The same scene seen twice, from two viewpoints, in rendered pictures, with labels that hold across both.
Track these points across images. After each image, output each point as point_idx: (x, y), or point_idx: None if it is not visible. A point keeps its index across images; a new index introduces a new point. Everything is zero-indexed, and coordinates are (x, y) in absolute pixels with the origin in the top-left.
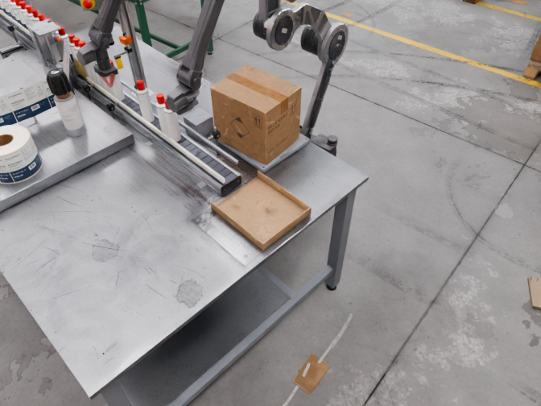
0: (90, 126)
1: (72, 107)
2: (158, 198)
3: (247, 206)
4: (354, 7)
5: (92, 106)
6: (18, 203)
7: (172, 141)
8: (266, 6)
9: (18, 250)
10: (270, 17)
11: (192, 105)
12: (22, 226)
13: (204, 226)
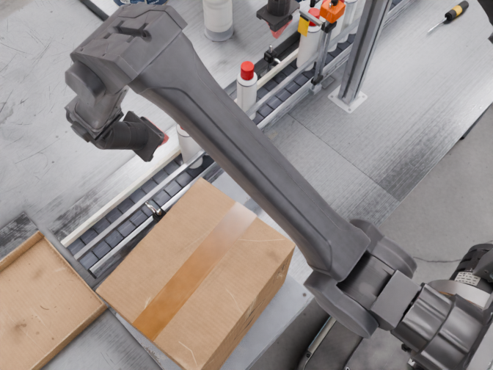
0: (230, 43)
1: (207, 2)
2: (78, 161)
3: (36, 291)
4: None
5: (281, 34)
6: (95, 13)
7: (169, 154)
8: (492, 265)
9: (15, 34)
10: (482, 283)
11: (136, 153)
12: (53, 27)
13: (7, 230)
